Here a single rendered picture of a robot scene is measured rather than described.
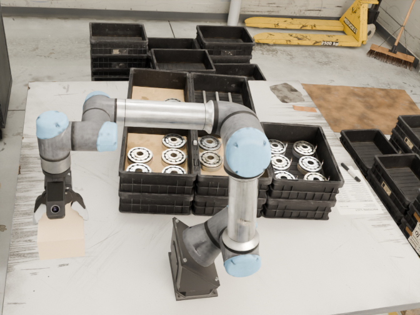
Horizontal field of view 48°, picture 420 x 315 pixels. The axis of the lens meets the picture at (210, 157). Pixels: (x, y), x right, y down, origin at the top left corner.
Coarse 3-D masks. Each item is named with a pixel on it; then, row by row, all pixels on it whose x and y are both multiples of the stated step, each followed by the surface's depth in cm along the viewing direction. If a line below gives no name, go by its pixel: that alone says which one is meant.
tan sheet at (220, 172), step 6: (198, 138) 218; (222, 144) 217; (222, 150) 214; (222, 156) 210; (222, 162) 207; (222, 168) 204; (204, 174) 200; (210, 174) 200; (216, 174) 200; (222, 174) 201
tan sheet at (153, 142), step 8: (128, 136) 213; (136, 136) 213; (144, 136) 214; (152, 136) 215; (160, 136) 216; (184, 136) 218; (128, 144) 208; (136, 144) 209; (144, 144) 210; (152, 144) 210; (160, 144) 211; (152, 152) 206; (160, 152) 207; (184, 152) 209; (160, 160) 203; (152, 168) 198; (160, 168) 199; (184, 168) 201
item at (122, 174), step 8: (192, 136) 202; (192, 144) 200; (192, 152) 194; (120, 160) 184; (192, 160) 190; (120, 168) 181; (192, 168) 187; (120, 176) 181; (128, 176) 180; (136, 176) 181; (144, 176) 181; (152, 176) 181; (160, 176) 182; (168, 176) 182; (176, 176) 182; (184, 176) 182; (192, 176) 183
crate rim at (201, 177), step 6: (198, 144) 198; (198, 150) 195; (198, 156) 192; (198, 162) 192; (198, 168) 187; (198, 174) 184; (270, 174) 189; (198, 180) 185; (204, 180) 184; (210, 180) 185; (216, 180) 185; (222, 180) 185; (228, 180) 185; (264, 180) 187; (270, 180) 187
